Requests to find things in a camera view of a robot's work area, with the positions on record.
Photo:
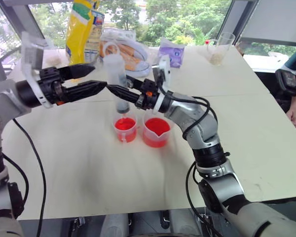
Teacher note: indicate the small cup of red liquid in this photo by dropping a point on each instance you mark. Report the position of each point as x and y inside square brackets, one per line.
[125, 128]

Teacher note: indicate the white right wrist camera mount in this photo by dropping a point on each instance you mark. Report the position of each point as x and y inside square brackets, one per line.
[165, 66]

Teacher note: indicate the black table clamp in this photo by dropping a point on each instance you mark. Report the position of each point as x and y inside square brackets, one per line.
[164, 218]
[77, 224]

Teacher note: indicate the grey window frame post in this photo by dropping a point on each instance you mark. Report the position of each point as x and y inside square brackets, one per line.
[22, 14]

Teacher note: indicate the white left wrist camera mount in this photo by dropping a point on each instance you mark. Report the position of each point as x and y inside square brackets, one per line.
[32, 56]

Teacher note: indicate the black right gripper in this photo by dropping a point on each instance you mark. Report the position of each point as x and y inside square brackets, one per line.
[148, 92]

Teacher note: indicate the purple white pouch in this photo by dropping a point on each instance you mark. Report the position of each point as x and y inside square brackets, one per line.
[173, 53]

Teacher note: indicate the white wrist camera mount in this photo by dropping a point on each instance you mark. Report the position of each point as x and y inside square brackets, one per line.
[32, 56]
[165, 66]

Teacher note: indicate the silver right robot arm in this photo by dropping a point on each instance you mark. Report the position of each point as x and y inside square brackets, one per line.
[199, 118]

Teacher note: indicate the yellow snack bag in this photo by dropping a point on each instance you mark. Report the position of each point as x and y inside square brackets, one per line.
[80, 37]

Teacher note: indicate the clear bag of bread rolls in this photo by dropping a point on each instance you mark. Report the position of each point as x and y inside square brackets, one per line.
[133, 54]

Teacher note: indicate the grey window blind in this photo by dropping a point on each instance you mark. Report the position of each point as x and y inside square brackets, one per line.
[273, 19]

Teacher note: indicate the spouted cup of red liquid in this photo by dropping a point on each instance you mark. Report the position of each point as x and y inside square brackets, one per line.
[156, 134]

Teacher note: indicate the grey rounded shape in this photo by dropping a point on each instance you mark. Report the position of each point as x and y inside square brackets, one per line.
[114, 225]

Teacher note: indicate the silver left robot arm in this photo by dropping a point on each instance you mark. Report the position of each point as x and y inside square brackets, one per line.
[2, 98]

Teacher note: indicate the clear glass mug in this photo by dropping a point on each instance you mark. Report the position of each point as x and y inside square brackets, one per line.
[220, 49]

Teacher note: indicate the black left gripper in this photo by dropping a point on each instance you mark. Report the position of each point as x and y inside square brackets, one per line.
[50, 84]

